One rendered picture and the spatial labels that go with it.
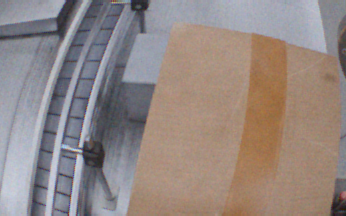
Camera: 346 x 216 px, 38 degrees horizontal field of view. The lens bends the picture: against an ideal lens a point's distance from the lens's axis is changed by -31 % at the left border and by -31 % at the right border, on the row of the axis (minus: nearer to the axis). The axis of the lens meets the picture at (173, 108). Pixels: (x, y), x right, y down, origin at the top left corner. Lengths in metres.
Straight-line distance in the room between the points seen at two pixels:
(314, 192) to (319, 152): 0.06
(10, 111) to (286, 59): 0.59
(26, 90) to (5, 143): 0.14
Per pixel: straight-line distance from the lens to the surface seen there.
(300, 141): 0.66
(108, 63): 1.07
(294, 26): 1.20
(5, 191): 1.02
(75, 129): 0.99
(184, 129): 0.67
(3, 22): 1.28
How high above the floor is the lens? 1.66
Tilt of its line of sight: 52 degrees down
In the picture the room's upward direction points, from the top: 6 degrees counter-clockwise
